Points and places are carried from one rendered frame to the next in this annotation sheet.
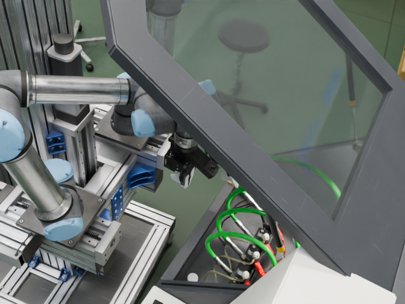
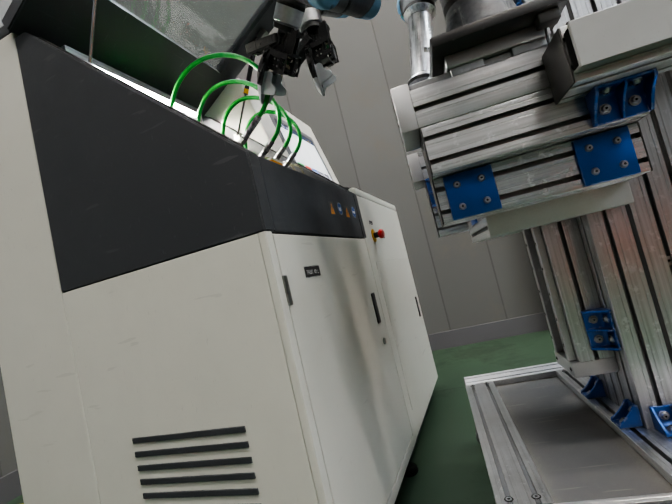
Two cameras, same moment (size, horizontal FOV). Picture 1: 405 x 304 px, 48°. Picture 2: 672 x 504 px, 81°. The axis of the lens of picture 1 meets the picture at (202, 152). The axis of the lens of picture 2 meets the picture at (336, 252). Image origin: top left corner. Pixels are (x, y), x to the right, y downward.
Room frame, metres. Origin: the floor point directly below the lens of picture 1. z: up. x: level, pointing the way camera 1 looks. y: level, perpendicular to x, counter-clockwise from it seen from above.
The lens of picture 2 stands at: (2.09, -0.08, 0.67)
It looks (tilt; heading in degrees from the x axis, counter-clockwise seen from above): 4 degrees up; 178
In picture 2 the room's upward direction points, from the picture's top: 13 degrees counter-clockwise
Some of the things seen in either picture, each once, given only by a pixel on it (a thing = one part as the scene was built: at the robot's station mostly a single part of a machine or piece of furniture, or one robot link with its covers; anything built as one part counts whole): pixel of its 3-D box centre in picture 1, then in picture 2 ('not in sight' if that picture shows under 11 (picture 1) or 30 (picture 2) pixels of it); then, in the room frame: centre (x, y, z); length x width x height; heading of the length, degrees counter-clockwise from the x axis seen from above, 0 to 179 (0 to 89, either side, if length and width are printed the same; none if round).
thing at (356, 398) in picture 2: not in sight; (359, 360); (1.02, -0.05, 0.44); 0.65 x 0.02 x 0.68; 158
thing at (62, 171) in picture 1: (56, 182); not in sight; (0.88, 0.45, 1.20); 0.13 x 0.12 x 0.14; 25
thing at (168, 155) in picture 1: (182, 153); (318, 46); (0.93, 0.06, 1.38); 0.09 x 0.08 x 0.12; 68
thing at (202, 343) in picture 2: not in sight; (272, 392); (0.91, -0.31, 0.39); 0.70 x 0.58 x 0.79; 158
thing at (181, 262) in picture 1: (205, 228); (317, 209); (1.01, -0.06, 0.87); 0.62 x 0.04 x 0.16; 158
